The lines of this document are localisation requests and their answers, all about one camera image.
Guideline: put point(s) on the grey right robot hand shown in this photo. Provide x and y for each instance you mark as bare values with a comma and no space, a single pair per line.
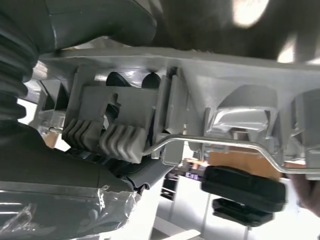
50,172

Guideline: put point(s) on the brown box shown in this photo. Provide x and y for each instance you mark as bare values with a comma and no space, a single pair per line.
240,162

